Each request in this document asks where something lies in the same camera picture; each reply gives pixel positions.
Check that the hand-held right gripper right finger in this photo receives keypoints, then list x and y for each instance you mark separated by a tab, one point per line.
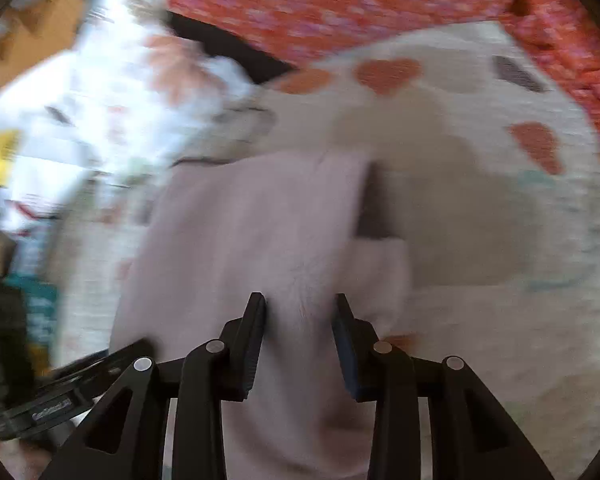
347	360

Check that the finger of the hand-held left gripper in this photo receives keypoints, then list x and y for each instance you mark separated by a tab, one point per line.
95	380
105	355

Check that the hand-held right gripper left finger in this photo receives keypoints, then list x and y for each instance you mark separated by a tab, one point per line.
252	350

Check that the white fleece floral jacket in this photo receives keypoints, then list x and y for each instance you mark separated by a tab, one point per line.
255	235

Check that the green box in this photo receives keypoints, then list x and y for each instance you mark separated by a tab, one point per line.
37	310

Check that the quilted bedspread with hearts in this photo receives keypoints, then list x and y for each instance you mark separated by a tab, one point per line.
480	210

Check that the white pillow with orange flowers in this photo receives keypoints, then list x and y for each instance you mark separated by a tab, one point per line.
130	85

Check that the cardboard box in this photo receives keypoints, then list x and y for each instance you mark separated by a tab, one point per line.
45	15

